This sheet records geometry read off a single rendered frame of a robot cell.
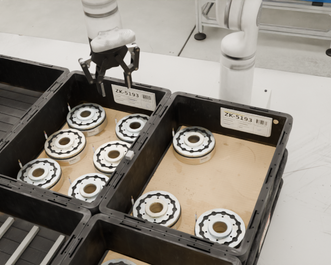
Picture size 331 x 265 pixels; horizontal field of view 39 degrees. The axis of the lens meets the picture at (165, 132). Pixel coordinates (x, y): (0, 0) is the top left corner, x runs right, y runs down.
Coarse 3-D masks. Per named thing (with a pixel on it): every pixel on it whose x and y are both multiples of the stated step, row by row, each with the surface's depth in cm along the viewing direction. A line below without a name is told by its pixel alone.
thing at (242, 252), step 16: (176, 96) 116; (192, 96) 115; (160, 112) 112; (256, 112) 109; (272, 112) 108; (288, 128) 104; (144, 144) 104; (128, 160) 101; (272, 160) 97; (272, 176) 94; (112, 192) 94; (256, 208) 89; (144, 224) 88; (256, 224) 86; (192, 240) 85; (208, 240) 84; (240, 256) 82
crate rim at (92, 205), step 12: (72, 72) 126; (60, 84) 123; (132, 84) 120; (144, 84) 120; (48, 96) 119; (168, 96) 116; (36, 108) 116; (156, 108) 113; (24, 120) 113; (144, 132) 107; (132, 144) 104; (120, 168) 99; (0, 180) 99; (12, 180) 100; (108, 180) 97; (48, 192) 96; (84, 204) 93; (96, 204) 93
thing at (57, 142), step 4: (60, 136) 117; (64, 136) 117; (68, 136) 117; (72, 136) 117; (56, 140) 116; (60, 140) 117; (72, 140) 116; (56, 144) 115; (68, 144) 115; (72, 144) 115; (60, 148) 115; (64, 148) 114
